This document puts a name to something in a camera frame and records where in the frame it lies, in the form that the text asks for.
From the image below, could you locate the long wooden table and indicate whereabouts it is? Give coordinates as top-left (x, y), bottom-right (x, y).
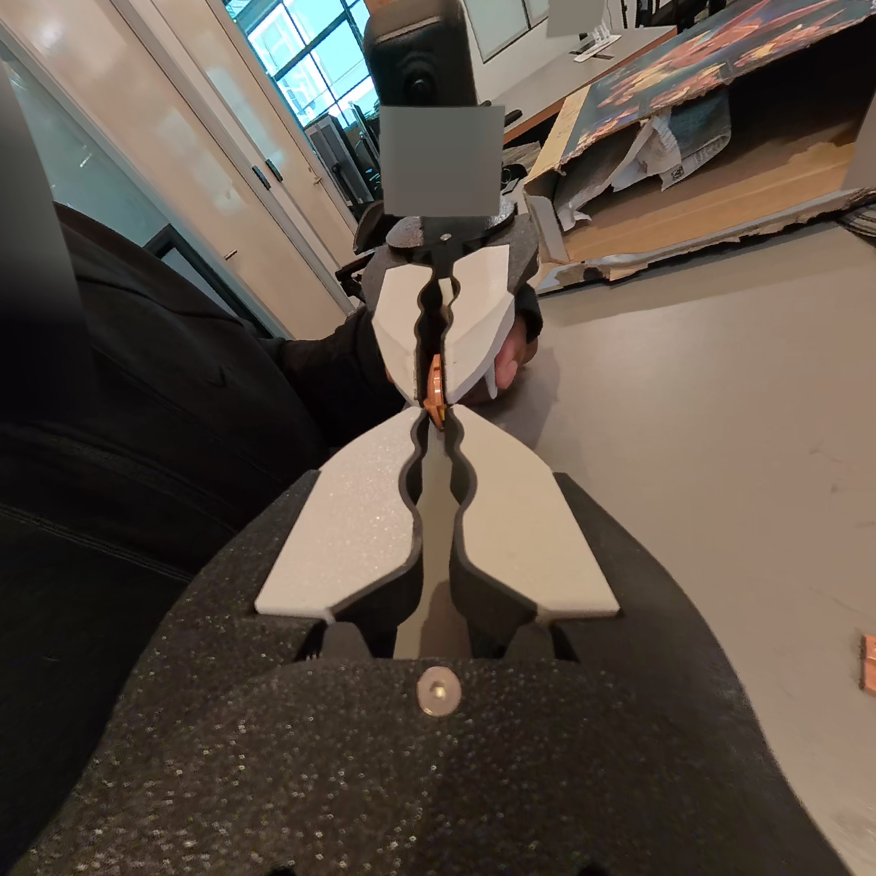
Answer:
top-left (496, 25), bottom-right (678, 145)

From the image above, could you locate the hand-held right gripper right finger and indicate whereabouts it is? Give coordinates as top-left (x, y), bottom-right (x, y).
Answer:
top-left (451, 407), bottom-right (621, 621)

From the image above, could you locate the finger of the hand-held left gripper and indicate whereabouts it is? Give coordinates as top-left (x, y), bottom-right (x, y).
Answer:
top-left (441, 244), bottom-right (518, 402)
top-left (371, 263), bottom-right (442, 407)

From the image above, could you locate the brown curved brick piece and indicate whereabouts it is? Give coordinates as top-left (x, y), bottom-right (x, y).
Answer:
top-left (422, 354), bottom-right (450, 428)

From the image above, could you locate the grey desk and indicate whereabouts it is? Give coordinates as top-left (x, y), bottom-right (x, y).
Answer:
top-left (486, 219), bottom-right (876, 876)

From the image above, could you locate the white cabinet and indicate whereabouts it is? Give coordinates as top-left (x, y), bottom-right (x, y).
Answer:
top-left (0, 0), bottom-right (360, 343)

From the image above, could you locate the clear plastic bag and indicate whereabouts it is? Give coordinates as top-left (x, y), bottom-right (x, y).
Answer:
top-left (552, 94), bottom-right (735, 231)

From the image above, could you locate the cardboard box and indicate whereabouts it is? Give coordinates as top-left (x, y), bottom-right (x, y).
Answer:
top-left (525, 0), bottom-right (876, 297)

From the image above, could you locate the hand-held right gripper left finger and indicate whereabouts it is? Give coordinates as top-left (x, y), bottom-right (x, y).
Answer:
top-left (256, 407), bottom-right (424, 618)

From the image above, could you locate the person's left hand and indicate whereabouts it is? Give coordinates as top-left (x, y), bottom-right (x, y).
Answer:
top-left (482, 318), bottom-right (539, 402)

